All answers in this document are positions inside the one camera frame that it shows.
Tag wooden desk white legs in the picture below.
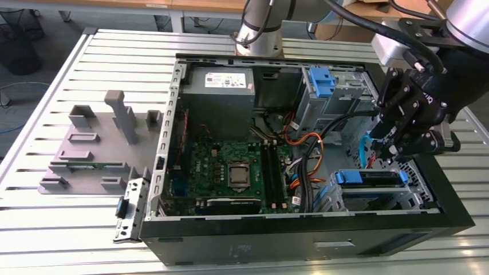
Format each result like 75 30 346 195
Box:
306 0 404 44

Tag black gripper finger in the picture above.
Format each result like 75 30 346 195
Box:
386 125 448 158
370 68 422 157

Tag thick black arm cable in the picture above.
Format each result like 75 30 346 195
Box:
324 0 448 75

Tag black CPU socket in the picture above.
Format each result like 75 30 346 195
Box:
226 159 254 193

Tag grey power supply unit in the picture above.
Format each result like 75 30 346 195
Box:
179 67 256 141

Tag black open PC case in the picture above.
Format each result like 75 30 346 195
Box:
139 53 477 266

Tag wooden desk grey legs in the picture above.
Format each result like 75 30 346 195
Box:
0 0 246 33

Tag blue wire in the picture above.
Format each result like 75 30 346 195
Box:
359 130 379 170

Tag black RAM slot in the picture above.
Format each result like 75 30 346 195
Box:
272 139 290 209
262 139 279 210

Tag grey parts rack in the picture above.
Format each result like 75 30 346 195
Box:
38 89 166 197

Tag blue network cable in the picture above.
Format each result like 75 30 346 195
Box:
0 81 51 135

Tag silver CPU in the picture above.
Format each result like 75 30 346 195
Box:
228 167 250 184

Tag grey expansion card retainer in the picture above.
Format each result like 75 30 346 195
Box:
112 177 150 244

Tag green RAM stick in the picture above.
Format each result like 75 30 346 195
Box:
67 162 127 169

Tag black cable bundle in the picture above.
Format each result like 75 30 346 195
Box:
296 110 386 214

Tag red black thin wire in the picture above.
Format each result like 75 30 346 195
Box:
174 110 191 170

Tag green motherboard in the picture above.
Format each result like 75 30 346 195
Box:
160 140 303 215

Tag black office chair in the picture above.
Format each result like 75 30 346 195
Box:
0 8 46 76

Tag black camera bracket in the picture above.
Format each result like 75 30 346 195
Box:
399 17 456 49

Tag black graphics card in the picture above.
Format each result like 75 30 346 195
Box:
196 196 263 215

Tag orange yellow wire bundle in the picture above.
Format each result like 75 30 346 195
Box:
284 133 326 190

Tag grey metal disk bay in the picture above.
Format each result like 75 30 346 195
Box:
331 168 422 211

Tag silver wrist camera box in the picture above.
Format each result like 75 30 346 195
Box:
371 33 422 67

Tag orange power wire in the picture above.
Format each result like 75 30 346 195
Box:
368 144 390 170

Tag blue drive cage latch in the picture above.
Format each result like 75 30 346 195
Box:
310 67 336 98

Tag grey metal drive cage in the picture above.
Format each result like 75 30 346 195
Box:
296 65 383 144

